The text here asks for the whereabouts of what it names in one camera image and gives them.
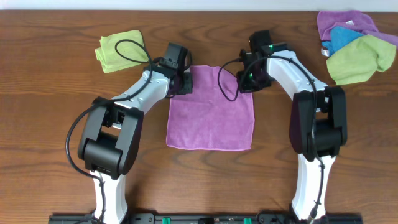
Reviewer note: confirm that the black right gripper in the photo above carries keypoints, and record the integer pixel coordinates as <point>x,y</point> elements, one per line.
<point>245,83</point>

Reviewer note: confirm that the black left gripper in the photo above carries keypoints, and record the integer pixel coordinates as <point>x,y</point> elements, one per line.
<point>185,86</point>

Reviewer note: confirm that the pink microfiber cloth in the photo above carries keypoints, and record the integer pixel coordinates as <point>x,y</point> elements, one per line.
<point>205,119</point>

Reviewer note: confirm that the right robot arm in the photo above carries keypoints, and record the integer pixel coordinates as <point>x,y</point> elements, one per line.
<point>317,128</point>

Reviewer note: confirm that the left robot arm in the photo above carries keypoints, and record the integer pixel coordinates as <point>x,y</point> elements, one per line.
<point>111,136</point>

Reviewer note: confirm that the folded light green cloth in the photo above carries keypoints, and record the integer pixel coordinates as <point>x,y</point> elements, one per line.
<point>115,53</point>

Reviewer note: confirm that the crumpled blue cloth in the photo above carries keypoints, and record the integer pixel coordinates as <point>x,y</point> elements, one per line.
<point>339,37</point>

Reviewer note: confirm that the crumpled green cloth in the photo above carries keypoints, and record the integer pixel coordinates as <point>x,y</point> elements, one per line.
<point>360,59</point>

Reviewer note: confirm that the crumpled purple cloth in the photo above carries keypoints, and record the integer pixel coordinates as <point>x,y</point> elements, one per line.
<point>353,20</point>

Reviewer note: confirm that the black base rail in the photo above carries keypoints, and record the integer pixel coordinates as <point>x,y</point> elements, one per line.
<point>263,218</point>

